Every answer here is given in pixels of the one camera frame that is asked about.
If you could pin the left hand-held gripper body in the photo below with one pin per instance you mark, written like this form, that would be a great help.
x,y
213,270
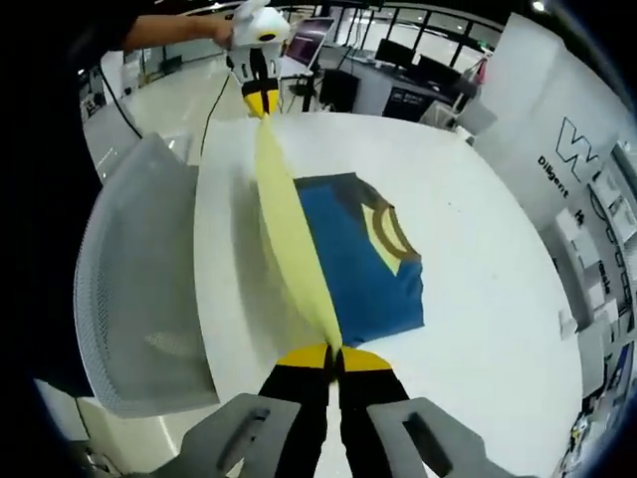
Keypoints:
x,y
259,27

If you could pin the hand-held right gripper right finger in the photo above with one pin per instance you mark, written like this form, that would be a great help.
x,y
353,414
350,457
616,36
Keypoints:
x,y
368,423

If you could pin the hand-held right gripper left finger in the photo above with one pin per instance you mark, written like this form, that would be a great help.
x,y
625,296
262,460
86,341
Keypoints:
x,y
298,423

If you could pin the yellow blue grey garment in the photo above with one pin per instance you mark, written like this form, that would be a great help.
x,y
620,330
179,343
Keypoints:
x,y
368,279

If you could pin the person's left hand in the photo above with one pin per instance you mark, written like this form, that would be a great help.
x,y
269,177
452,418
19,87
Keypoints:
x,y
225,36

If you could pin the open laptop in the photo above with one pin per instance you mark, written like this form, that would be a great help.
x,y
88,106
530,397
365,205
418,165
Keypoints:
x,y
308,42

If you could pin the black monitor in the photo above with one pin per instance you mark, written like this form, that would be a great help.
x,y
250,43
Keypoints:
x,y
395,52
438,72

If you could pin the dark office counter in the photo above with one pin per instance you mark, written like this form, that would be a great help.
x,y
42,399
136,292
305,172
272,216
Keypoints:
x,y
398,97

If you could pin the stand with pink cloth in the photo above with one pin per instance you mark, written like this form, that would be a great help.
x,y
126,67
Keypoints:
x,y
480,72

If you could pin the white mesh chair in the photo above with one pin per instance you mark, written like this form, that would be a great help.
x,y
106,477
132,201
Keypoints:
x,y
144,279

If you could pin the grey chair backrest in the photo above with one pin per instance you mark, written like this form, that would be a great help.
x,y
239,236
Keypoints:
x,y
479,115

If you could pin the person's dark clothing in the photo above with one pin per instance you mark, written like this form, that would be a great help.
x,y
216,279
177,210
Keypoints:
x,y
50,199

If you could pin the metal shelving rack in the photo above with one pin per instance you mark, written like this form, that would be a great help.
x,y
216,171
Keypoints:
x,y
617,234

